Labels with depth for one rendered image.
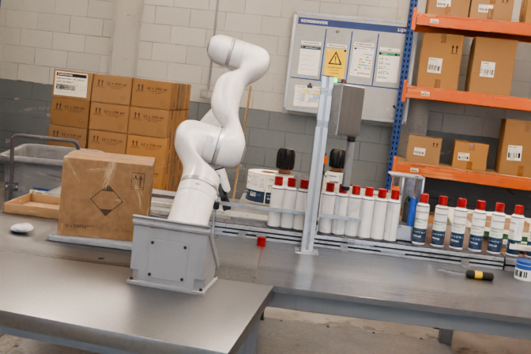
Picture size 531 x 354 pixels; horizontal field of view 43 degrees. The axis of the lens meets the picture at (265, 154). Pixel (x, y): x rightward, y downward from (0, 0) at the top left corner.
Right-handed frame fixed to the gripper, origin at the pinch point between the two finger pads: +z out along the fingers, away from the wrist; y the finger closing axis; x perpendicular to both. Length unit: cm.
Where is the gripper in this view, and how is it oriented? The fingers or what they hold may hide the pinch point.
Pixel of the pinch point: (226, 205)
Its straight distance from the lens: 269.9
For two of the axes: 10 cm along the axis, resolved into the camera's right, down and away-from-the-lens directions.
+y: 0.4, -0.9, 9.9
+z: 2.3, 9.7, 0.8
